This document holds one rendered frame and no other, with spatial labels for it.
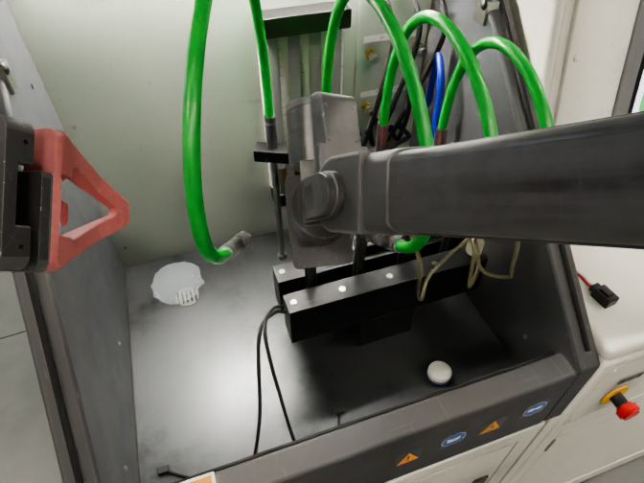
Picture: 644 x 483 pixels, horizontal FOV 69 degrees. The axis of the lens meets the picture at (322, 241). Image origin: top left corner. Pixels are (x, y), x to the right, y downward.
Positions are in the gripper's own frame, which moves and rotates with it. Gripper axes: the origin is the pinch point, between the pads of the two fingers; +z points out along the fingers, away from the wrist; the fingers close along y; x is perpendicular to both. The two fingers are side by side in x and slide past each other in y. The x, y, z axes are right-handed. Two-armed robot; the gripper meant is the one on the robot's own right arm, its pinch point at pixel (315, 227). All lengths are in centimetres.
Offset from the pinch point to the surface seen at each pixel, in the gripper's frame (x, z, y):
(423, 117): -10.1, -17.6, 7.7
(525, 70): -24.1, -11.1, 14.1
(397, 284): -12.4, 12.8, -8.7
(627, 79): -48, 5, 18
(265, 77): 4.8, 7.0, 23.3
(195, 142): 9.7, -23.7, 5.3
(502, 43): -23.0, -8.8, 18.4
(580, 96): -40.2, 4.4, 15.9
